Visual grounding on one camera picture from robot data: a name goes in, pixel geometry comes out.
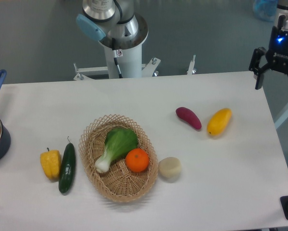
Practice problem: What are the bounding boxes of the green bok choy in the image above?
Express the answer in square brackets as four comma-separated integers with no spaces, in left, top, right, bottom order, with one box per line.
[95,127,138,173]

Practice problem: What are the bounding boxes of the beige round cake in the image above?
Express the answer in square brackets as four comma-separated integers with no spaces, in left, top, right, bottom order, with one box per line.
[158,157,182,182]

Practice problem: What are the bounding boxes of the yellow mango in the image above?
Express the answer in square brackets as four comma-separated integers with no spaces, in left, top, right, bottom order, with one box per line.
[207,108,232,136]

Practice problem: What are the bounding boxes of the woven wicker basket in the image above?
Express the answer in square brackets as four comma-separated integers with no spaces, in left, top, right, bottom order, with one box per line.
[79,114,158,202]

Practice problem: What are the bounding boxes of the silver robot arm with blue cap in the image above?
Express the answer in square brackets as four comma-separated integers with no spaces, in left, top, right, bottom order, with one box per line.
[76,0,288,90]

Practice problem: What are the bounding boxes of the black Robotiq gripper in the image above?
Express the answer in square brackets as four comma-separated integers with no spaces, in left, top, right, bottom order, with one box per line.
[249,26,288,90]

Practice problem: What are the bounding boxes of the blue plastic bag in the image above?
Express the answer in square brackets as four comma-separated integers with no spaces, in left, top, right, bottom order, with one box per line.
[252,0,278,22]

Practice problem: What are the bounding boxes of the purple sweet potato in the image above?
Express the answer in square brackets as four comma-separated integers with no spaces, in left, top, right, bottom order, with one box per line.
[175,107,202,130]

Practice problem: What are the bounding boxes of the dark green cucumber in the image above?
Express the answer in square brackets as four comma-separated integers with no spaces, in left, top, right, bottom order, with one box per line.
[59,137,76,194]

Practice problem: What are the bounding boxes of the white metal robot base frame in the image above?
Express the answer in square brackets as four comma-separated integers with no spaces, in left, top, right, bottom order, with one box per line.
[74,54,197,80]

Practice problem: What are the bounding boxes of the yellow bell pepper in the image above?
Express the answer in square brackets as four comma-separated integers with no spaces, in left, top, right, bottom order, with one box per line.
[40,148,61,181]

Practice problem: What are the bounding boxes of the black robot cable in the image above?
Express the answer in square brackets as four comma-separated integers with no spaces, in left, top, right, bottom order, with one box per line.
[111,38,124,79]

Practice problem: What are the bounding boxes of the orange tangerine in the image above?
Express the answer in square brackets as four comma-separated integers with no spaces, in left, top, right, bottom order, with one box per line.
[125,148,150,172]

